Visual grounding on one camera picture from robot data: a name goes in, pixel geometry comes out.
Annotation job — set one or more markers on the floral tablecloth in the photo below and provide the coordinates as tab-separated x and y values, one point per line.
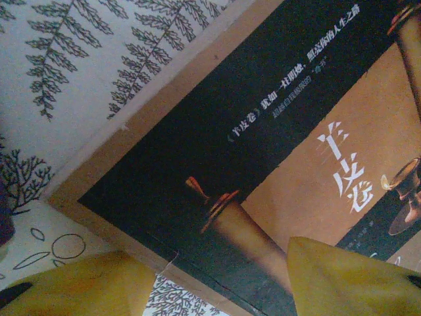
65	82

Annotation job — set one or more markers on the brown and black book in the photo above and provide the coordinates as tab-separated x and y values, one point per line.
197	138

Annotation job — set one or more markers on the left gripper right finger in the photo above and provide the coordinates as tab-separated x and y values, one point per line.
345	286

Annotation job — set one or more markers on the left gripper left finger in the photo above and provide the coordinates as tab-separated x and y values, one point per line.
82	289

